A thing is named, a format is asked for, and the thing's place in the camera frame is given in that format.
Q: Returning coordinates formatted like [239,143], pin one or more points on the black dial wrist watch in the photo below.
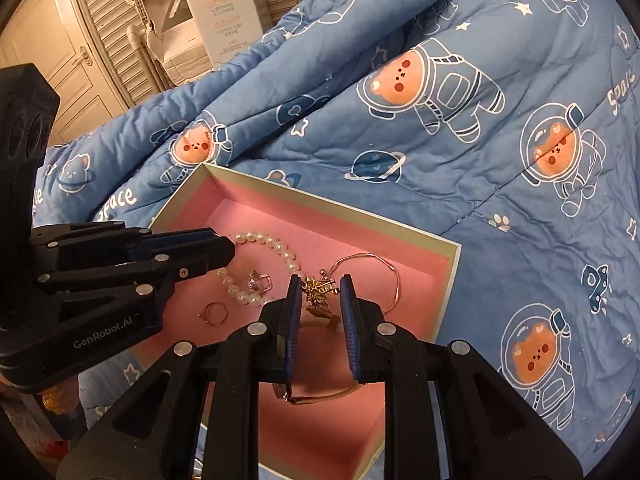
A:
[320,396]

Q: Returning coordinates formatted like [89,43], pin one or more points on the blue astronaut bear blanket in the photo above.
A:
[450,185]

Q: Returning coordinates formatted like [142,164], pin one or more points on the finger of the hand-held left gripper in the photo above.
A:
[180,237]
[200,257]

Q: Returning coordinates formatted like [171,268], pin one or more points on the louvered closet doors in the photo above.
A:
[100,5]

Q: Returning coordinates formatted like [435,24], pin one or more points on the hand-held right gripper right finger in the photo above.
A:
[350,330]

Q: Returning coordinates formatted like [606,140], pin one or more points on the tall white carton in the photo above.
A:
[225,10]

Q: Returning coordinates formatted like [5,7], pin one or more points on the white baby high chair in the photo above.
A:
[175,35]

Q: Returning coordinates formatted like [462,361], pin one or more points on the pink lined jewelry box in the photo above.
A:
[240,220]

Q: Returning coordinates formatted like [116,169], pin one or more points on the white panel door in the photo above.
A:
[60,35]

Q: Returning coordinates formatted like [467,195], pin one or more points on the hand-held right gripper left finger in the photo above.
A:
[295,320]

